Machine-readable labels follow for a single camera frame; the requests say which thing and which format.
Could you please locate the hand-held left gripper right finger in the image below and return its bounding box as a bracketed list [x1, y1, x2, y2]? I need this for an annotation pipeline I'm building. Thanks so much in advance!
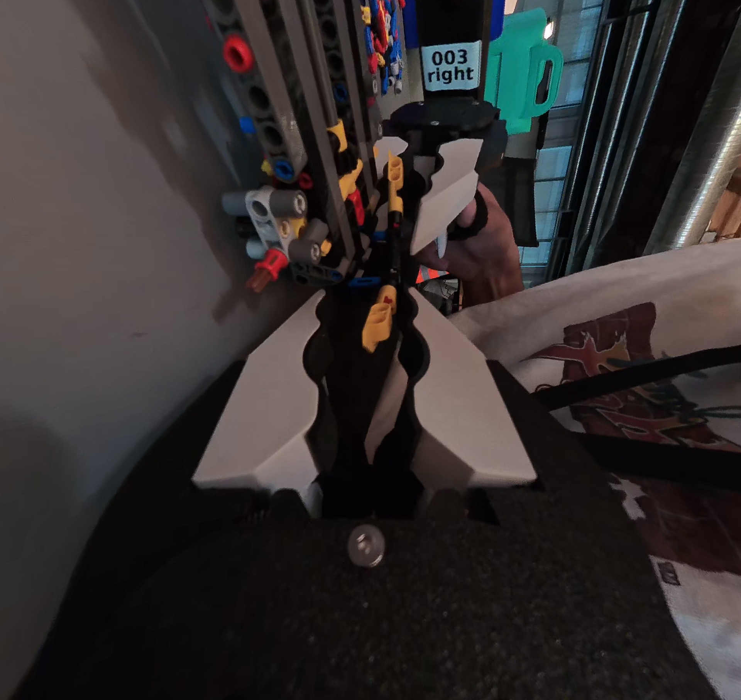
[396, 288, 538, 488]

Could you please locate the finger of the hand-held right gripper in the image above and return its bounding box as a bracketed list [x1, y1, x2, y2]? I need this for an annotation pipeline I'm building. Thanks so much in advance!
[409, 139, 486, 255]
[370, 135, 411, 191]

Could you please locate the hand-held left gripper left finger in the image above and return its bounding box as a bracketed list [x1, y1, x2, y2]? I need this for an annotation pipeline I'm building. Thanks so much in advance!
[193, 290, 337, 489]

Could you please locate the grey black lego chassis assembly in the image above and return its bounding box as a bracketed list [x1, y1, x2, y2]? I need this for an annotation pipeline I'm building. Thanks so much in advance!
[191, 0, 406, 296]

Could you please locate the pile of red blue lego pins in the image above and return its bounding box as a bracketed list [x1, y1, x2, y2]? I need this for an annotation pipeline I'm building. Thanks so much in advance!
[353, 0, 409, 96]

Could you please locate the person's right hand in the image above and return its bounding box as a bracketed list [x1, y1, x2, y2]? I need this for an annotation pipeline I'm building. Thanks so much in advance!
[416, 185, 526, 308]

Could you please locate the teal fabric bag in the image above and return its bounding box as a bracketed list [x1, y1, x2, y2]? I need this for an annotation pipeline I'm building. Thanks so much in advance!
[483, 8, 565, 136]

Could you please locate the white printed t-shirt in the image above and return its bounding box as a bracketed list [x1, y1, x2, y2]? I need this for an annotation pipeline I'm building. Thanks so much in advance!
[452, 240, 741, 700]

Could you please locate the black lanyard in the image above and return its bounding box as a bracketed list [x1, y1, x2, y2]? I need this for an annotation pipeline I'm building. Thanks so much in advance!
[535, 346, 741, 489]

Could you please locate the silver ventilation duct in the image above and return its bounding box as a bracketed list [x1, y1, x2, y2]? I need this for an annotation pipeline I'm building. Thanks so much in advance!
[643, 29, 741, 256]

